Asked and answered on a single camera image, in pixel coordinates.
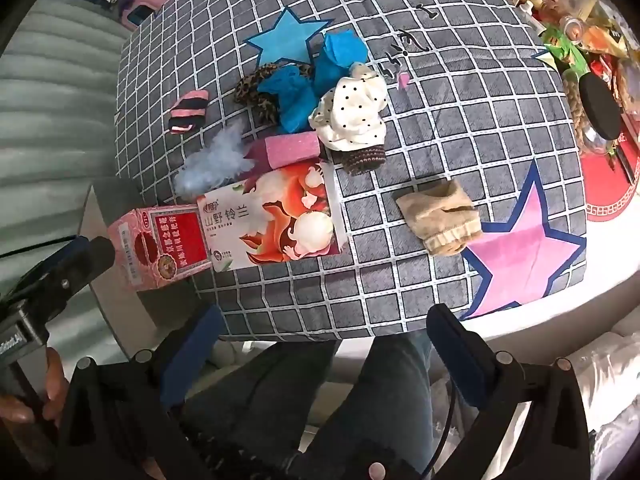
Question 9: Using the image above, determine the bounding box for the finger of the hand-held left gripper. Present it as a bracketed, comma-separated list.
[15, 239, 117, 322]
[10, 236, 94, 302]

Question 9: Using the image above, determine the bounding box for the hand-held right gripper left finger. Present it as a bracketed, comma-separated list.
[55, 304, 227, 480]

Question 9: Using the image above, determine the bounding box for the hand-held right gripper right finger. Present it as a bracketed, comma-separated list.
[425, 303, 594, 480]

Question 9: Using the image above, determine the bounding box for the grey storage box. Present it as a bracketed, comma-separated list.
[77, 176, 161, 333]

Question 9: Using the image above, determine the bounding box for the pink carton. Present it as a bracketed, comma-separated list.
[106, 203, 213, 292]

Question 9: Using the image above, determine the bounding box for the striped knit hat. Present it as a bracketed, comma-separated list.
[340, 144, 388, 177]

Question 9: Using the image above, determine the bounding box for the leopard print cloth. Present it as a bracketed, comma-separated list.
[234, 62, 316, 125]

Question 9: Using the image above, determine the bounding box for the person's left hand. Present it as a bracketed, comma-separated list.
[0, 347, 70, 431]

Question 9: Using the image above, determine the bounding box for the beige sock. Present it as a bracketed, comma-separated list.
[396, 179, 483, 257]

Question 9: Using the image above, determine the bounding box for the pale green curtain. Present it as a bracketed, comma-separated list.
[0, 0, 136, 311]

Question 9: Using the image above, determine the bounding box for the floral tissue pack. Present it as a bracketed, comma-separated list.
[196, 162, 348, 273]

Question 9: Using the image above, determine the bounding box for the light blue fluffy cloth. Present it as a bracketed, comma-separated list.
[172, 125, 256, 196]

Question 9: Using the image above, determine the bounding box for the pink black striped sock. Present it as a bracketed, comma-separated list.
[167, 89, 210, 136]

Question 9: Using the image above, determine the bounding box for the pink sponge block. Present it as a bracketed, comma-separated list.
[247, 132, 323, 173]

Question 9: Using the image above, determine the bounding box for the grey checked star blanket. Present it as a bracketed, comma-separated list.
[114, 0, 588, 343]

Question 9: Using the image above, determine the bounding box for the white polka dot cloth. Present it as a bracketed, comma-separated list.
[307, 62, 388, 152]

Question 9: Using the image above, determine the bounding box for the black round lid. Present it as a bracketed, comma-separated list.
[562, 67, 622, 156]

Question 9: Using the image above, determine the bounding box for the pile of snack packets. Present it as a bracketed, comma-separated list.
[482, 0, 640, 91]

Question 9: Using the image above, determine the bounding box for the black cable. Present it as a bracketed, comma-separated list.
[425, 380, 458, 476]

